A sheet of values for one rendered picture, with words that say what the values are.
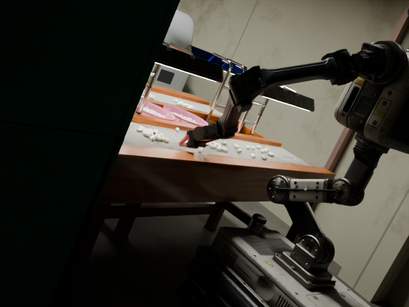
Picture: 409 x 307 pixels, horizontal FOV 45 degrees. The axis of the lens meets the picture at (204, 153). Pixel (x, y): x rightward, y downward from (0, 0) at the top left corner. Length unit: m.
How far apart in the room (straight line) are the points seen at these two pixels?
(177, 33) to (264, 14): 0.89
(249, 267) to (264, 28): 3.31
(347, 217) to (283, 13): 2.04
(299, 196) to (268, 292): 0.42
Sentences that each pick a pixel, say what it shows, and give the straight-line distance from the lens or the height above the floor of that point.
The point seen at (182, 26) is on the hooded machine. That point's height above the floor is 1.15.
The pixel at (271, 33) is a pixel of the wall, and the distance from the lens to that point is 4.98.
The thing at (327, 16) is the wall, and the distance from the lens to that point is 4.64.
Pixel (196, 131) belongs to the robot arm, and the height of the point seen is 0.87.
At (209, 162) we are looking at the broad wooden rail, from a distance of 2.00.
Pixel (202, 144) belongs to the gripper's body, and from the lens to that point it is 2.02.
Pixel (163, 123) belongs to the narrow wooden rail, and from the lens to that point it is 2.35.
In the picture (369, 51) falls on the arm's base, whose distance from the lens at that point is 1.84.
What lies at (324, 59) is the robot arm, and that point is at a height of 1.30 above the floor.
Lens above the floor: 1.24
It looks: 13 degrees down
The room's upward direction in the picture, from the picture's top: 24 degrees clockwise
